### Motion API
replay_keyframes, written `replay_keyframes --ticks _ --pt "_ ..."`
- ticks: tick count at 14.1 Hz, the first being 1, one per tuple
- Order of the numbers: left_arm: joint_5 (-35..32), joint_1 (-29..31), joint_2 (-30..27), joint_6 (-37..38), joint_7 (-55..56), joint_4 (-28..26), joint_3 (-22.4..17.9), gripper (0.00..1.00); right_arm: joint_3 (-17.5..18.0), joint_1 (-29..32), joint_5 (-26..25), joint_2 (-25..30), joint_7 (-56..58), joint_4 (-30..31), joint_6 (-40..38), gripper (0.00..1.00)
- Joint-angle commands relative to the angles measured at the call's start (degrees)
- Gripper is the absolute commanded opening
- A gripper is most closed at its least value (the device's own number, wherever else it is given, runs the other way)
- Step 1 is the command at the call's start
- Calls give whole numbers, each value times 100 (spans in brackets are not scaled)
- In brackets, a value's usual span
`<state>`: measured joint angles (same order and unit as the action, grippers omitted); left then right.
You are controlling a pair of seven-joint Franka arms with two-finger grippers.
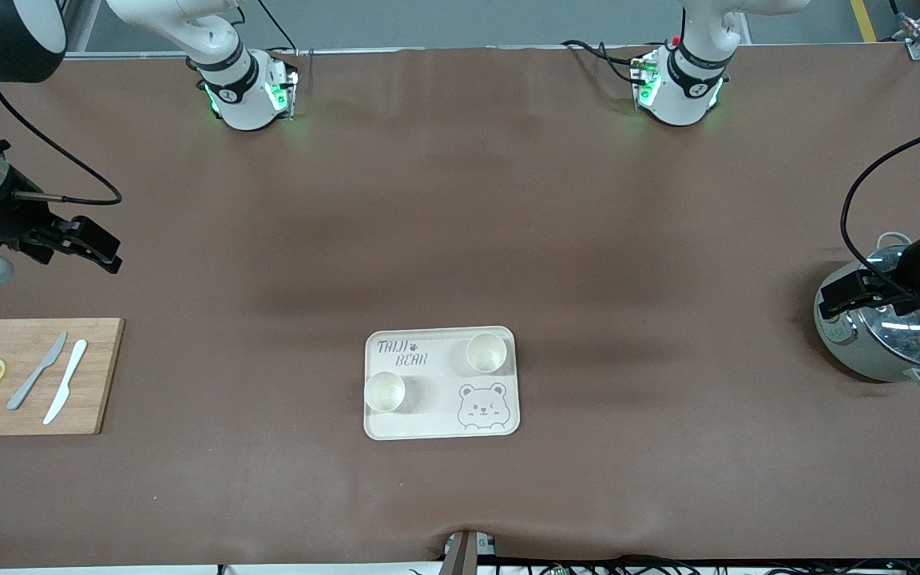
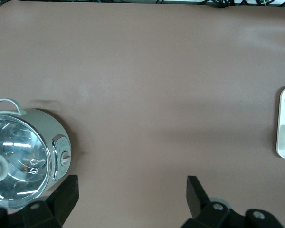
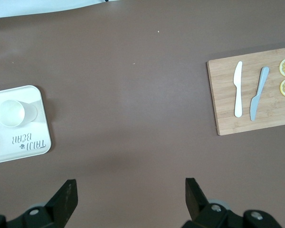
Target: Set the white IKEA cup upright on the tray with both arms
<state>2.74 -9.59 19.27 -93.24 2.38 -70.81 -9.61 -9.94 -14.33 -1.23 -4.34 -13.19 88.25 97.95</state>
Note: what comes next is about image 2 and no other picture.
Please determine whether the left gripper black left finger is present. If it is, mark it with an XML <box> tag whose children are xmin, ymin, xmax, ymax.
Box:
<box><xmin>22</xmin><ymin>175</ymin><xmax>79</xmax><ymax>228</ymax></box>

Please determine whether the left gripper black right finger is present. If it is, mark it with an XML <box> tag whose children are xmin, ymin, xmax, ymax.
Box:
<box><xmin>181</xmin><ymin>175</ymin><xmax>236</xmax><ymax>228</ymax></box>

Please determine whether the beige bear print tray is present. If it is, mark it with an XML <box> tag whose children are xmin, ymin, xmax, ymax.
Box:
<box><xmin>275</xmin><ymin>85</ymin><xmax>285</xmax><ymax>159</ymax></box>

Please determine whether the glass pot lid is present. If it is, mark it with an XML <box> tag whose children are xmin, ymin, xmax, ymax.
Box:
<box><xmin>0</xmin><ymin>113</ymin><xmax>53</xmax><ymax>210</ymax></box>

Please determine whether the grey-green electric cooking pot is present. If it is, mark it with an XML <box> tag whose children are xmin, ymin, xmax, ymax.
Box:
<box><xmin>0</xmin><ymin>99</ymin><xmax>73</xmax><ymax>190</ymax></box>

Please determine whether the brown table cover mat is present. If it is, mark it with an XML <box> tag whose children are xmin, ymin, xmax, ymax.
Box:
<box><xmin>0</xmin><ymin>0</ymin><xmax>285</xmax><ymax>228</ymax></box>

